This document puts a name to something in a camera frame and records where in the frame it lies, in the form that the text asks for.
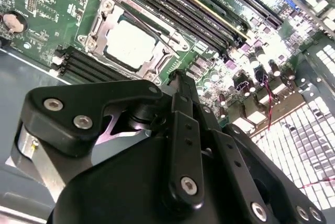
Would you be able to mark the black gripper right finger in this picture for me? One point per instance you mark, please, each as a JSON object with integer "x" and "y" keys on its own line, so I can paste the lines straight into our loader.
{"x": 244, "y": 180}

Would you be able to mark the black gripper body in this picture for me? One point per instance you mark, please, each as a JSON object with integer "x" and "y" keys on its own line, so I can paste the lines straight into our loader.
{"x": 117, "y": 190}

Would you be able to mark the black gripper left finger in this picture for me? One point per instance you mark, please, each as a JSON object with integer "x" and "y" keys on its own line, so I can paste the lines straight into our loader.
{"x": 78, "y": 98}

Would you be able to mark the silver CPU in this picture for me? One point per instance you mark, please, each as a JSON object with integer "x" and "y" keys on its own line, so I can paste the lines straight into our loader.
{"x": 131, "y": 43}

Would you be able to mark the metal socket cover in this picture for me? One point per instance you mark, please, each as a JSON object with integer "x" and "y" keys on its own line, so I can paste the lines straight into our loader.
{"x": 106, "y": 25}

